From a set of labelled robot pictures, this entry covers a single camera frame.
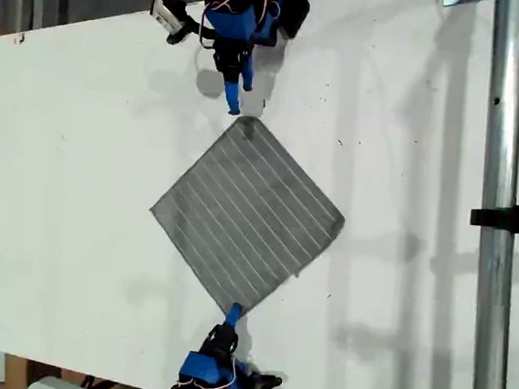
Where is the arm camera box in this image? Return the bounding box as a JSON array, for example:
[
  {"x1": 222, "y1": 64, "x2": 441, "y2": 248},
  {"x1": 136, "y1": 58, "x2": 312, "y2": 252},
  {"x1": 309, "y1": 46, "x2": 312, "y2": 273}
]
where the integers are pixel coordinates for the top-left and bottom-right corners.
[{"x1": 147, "y1": 0, "x2": 189, "y2": 37}]

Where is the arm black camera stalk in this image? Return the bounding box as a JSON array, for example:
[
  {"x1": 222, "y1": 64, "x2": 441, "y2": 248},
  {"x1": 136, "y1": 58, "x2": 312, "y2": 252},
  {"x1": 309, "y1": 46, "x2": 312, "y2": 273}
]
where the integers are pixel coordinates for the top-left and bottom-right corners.
[{"x1": 166, "y1": 13, "x2": 204, "y2": 48}]

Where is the grey striped towel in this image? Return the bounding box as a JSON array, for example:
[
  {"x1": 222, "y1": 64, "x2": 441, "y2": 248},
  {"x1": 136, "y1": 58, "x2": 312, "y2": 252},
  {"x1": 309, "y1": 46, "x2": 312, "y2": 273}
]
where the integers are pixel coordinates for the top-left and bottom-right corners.
[{"x1": 139, "y1": 107, "x2": 356, "y2": 328}]

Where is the steel post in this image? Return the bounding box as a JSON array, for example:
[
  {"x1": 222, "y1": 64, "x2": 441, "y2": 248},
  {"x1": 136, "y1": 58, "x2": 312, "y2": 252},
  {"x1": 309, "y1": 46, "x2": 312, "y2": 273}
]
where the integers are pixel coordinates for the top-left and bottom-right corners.
[{"x1": 456, "y1": 0, "x2": 519, "y2": 389}]

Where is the white plastic container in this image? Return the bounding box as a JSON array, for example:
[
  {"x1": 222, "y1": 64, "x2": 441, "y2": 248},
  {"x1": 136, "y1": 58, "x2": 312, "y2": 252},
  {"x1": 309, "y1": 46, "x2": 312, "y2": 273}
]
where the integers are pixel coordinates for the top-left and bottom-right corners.
[{"x1": 27, "y1": 373, "x2": 103, "y2": 389}]

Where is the arm red white wire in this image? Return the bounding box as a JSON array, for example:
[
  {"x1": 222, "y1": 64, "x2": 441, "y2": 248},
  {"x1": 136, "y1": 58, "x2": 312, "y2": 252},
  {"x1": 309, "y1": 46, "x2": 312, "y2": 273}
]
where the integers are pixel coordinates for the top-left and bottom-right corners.
[{"x1": 199, "y1": 0, "x2": 243, "y2": 52}]

